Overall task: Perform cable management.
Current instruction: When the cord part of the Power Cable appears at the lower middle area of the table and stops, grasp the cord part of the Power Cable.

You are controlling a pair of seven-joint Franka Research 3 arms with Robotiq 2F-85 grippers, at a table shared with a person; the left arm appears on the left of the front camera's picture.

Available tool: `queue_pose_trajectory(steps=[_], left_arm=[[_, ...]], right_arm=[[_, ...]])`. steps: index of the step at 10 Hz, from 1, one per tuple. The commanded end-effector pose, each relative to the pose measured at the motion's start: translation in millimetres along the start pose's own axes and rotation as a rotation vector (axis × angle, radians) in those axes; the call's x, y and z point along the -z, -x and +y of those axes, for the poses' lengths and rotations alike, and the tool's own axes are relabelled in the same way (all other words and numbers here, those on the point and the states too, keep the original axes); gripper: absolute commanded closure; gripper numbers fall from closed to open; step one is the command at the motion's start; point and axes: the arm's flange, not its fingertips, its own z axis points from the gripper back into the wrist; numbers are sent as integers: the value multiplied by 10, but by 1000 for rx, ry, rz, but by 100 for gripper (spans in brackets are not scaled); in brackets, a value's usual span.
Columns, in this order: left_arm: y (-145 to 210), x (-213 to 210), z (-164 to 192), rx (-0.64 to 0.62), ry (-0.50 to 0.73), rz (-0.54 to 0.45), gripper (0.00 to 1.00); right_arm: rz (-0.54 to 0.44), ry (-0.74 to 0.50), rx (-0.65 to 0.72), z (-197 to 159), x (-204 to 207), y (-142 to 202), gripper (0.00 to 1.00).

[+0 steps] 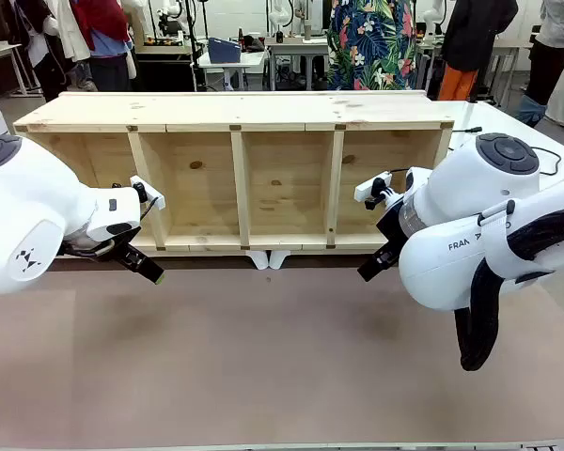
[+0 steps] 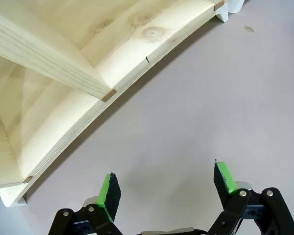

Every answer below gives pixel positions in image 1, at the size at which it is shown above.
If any thin black cable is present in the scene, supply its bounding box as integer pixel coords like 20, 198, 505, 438
530, 147, 564, 178

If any grey background table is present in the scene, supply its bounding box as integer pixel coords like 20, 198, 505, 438
0, 40, 29, 98

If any person in grey shirt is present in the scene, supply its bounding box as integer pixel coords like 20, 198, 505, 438
525, 0, 564, 128

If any white coat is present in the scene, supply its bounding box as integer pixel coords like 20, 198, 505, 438
44, 0, 93, 63

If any blue cloth bundle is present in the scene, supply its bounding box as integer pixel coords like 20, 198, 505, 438
515, 95, 547, 127

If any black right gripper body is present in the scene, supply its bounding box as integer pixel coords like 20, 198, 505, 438
374, 203, 409, 258

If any person in red vest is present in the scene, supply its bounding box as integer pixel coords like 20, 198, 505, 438
70, 0, 137, 93

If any person in dark clothes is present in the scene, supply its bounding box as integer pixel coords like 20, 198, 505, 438
7, 0, 74, 102

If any black equipment cart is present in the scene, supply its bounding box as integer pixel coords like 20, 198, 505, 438
134, 44, 198, 93

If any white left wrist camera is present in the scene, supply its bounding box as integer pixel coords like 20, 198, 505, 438
130, 175, 165, 212

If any white velcro strap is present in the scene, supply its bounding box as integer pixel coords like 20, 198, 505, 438
477, 199, 518, 262

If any white background table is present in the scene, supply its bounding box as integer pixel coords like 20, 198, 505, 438
196, 50, 269, 93

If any grey background desk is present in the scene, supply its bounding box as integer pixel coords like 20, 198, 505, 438
491, 37, 535, 112

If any pine wood shelf unit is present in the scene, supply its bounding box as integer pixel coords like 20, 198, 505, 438
12, 90, 455, 257

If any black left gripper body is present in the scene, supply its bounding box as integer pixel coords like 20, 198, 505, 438
93, 229, 149, 274

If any person in black jacket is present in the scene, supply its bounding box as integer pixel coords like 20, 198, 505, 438
439, 0, 520, 102

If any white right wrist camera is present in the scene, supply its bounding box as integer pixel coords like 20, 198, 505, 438
353, 172, 393, 202

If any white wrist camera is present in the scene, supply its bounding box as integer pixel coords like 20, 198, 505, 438
353, 172, 393, 202
130, 175, 165, 212

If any person in floral shirt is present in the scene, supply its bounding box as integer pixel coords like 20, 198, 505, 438
326, 0, 419, 91

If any grey metal workbench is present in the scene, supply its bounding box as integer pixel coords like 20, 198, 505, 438
264, 36, 331, 91

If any blue plastic bin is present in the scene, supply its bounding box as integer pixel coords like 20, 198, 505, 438
208, 37, 243, 65

